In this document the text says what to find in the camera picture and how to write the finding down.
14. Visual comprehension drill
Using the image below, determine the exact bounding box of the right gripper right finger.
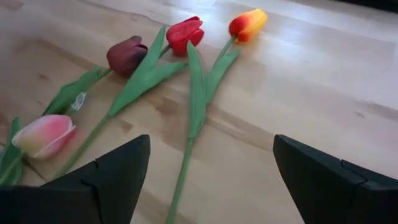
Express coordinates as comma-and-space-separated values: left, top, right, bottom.
272, 134, 398, 224

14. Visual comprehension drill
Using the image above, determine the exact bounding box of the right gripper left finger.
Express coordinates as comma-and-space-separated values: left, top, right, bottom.
0, 134, 151, 224

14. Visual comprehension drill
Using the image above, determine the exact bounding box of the dark maroon artificial tulip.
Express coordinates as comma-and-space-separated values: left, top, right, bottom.
42, 35, 149, 116

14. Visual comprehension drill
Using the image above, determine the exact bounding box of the orange yellow artificial tulip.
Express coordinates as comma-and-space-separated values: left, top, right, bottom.
165, 8, 269, 224

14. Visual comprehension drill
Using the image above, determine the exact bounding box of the red artificial tulip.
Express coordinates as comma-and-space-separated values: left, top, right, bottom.
54, 16, 205, 180

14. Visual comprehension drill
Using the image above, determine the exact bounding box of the black aluminium rig frame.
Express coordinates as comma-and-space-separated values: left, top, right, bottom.
329, 0, 398, 14

